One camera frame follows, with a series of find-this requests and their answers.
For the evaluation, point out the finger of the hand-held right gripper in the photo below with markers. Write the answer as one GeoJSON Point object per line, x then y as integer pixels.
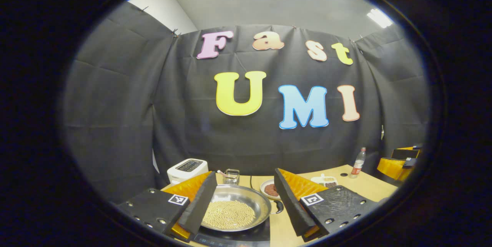
{"type": "Point", "coordinates": [405, 153]}
{"type": "Point", "coordinates": [392, 168]}

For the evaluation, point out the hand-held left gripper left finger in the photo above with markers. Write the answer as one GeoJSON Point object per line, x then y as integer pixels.
{"type": "Point", "coordinates": [201, 204]}

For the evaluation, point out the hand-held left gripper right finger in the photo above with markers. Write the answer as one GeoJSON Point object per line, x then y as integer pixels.
{"type": "Point", "coordinates": [288, 208]}

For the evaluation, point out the pile of yellow soybeans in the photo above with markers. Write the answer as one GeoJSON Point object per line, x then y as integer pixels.
{"type": "Point", "coordinates": [230, 214]}

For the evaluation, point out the black induction cooktop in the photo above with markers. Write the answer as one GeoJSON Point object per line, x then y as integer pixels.
{"type": "Point", "coordinates": [246, 238]}

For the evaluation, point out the brown meat patty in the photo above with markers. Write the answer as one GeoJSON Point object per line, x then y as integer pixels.
{"type": "Point", "coordinates": [271, 190]}

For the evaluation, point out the white round plate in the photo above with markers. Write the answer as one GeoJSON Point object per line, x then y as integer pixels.
{"type": "Point", "coordinates": [263, 192]}

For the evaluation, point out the plastic water bottle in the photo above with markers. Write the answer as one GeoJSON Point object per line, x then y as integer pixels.
{"type": "Point", "coordinates": [357, 164]}

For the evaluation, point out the white toaster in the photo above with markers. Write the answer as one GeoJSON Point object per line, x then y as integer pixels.
{"type": "Point", "coordinates": [186, 170]}

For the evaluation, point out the white divided dish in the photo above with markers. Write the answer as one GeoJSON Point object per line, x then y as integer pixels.
{"type": "Point", "coordinates": [324, 181]}

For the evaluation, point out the black backdrop cloth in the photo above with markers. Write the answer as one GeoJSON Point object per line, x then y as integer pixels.
{"type": "Point", "coordinates": [153, 124]}

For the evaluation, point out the small ceiling light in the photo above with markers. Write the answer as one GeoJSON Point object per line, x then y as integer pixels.
{"type": "Point", "coordinates": [379, 17]}

